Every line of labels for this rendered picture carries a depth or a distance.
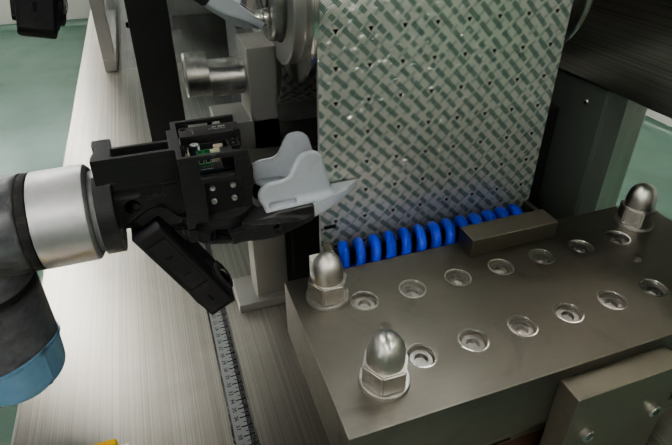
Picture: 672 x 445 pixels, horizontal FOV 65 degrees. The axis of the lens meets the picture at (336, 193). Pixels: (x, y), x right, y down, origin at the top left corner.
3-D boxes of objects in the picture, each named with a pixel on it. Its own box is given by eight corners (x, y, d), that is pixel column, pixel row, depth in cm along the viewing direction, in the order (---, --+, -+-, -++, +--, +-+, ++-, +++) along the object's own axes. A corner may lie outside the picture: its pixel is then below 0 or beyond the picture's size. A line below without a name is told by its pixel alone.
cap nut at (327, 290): (300, 287, 46) (298, 245, 43) (340, 277, 47) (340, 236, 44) (313, 315, 43) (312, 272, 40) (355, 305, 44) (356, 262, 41)
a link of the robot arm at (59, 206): (49, 289, 39) (59, 228, 46) (115, 275, 41) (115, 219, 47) (17, 203, 35) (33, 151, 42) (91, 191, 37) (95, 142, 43)
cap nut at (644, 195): (605, 215, 55) (617, 178, 53) (633, 209, 56) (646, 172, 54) (633, 235, 52) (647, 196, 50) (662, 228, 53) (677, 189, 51)
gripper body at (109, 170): (258, 149, 39) (83, 176, 36) (266, 242, 44) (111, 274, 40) (239, 111, 45) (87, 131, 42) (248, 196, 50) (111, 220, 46)
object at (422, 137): (319, 254, 52) (316, 69, 42) (522, 210, 58) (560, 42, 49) (321, 257, 51) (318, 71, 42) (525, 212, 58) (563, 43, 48)
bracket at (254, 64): (229, 287, 65) (194, 36, 49) (280, 276, 67) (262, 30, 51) (236, 315, 61) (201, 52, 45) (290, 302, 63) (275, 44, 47)
